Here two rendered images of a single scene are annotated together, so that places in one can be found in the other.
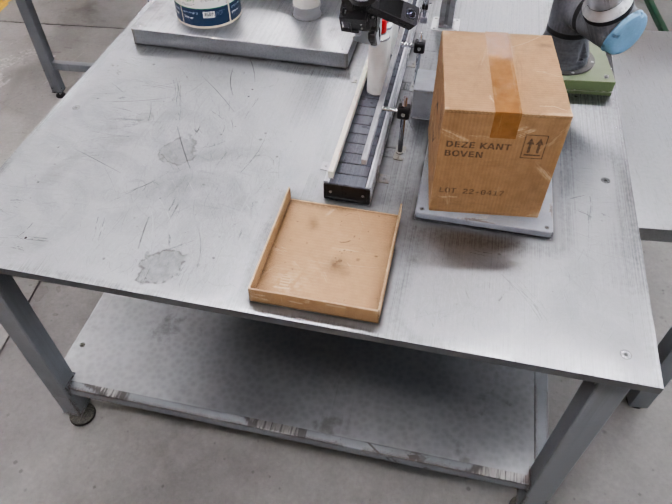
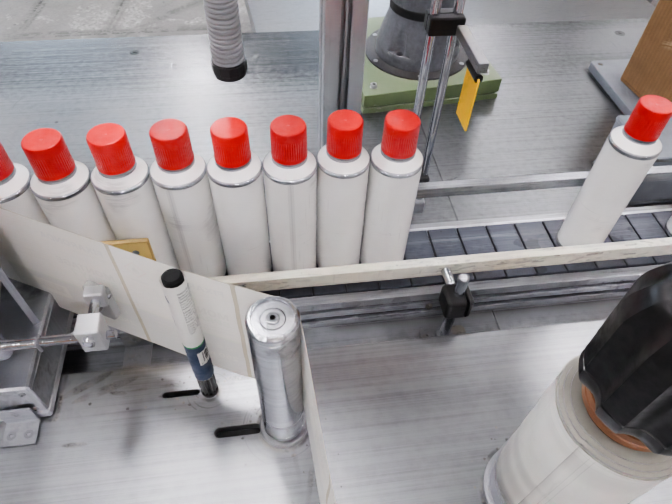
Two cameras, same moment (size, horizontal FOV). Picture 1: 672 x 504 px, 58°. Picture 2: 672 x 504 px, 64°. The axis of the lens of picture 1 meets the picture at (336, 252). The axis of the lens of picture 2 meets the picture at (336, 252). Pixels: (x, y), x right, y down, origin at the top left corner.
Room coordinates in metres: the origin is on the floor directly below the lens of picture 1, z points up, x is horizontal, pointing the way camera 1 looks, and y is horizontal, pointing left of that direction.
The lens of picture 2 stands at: (2.03, 0.15, 1.38)
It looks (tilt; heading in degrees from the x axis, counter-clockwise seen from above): 50 degrees down; 248
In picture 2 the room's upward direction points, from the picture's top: 3 degrees clockwise
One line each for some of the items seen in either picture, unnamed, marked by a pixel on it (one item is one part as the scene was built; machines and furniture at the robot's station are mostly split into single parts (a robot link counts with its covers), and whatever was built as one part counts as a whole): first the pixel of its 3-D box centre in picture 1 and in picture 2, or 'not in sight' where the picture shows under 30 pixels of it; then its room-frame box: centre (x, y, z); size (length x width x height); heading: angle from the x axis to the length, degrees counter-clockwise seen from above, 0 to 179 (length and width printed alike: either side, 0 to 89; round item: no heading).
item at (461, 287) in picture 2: not in sight; (454, 308); (1.78, -0.11, 0.89); 0.03 x 0.03 x 0.12; 78
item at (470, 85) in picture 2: not in sight; (467, 95); (1.76, -0.20, 1.09); 0.03 x 0.01 x 0.06; 78
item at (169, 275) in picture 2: not in sight; (193, 341); (2.06, -0.10, 0.97); 0.02 x 0.02 x 0.19
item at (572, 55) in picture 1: (564, 41); (420, 24); (1.57, -0.64, 0.92); 0.15 x 0.15 x 0.10
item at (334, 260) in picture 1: (329, 249); not in sight; (0.85, 0.01, 0.85); 0.30 x 0.26 x 0.04; 168
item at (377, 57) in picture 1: (378, 56); not in sight; (1.38, -0.11, 0.98); 0.05 x 0.05 x 0.20
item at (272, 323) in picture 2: not in sight; (279, 380); (2.00, -0.04, 0.97); 0.05 x 0.05 x 0.19
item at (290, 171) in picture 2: not in sight; (291, 206); (1.93, -0.22, 0.98); 0.05 x 0.05 x 0.20
